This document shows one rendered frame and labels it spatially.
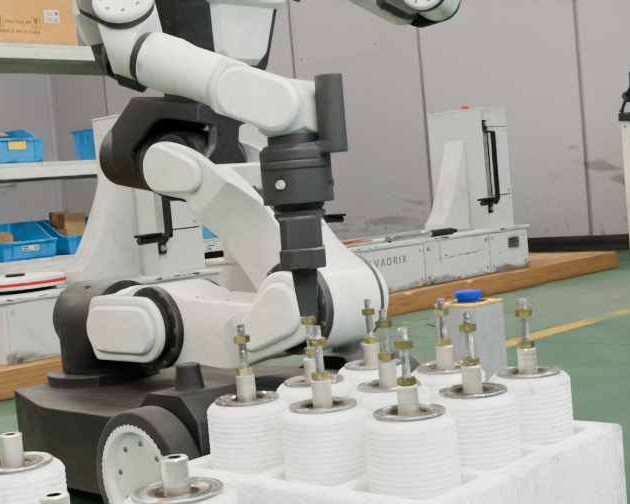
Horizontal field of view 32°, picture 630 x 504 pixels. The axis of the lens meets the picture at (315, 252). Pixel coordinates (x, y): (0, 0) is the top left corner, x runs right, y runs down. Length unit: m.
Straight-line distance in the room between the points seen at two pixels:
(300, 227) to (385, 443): 0.33
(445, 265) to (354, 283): 2.93
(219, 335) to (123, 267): 1.86
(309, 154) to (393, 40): 6.48
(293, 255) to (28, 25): 5.33
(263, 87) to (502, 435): 0.49
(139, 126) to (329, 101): 0.62
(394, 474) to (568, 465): 0.24
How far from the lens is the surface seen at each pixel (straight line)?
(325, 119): 1.34
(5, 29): 6.48
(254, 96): 1.34
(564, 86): 7.00
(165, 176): 1.81
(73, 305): 2.10
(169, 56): 1.42
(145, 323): 1.87
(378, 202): 7.90
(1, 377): 3.14
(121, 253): 3.64
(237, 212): 1.73
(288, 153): 1.33
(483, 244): 4.79
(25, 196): 10.71
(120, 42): 1.46
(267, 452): 1.28
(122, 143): 1.94
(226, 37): 1.77
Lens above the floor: 0.48
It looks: 3 degrees down
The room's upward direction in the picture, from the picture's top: 5 degrees counter-clockwise
